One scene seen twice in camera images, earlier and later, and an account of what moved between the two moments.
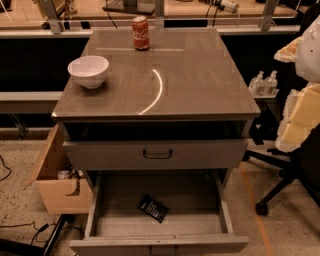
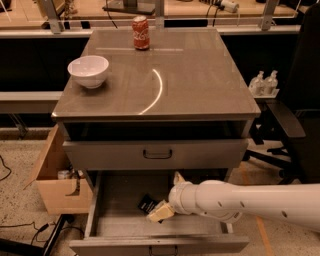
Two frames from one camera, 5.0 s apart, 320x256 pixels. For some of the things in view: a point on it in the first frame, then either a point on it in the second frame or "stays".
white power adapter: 228,5 stays
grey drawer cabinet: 154,119 stays
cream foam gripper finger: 288,53 → 182,198
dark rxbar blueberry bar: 154,209 stays
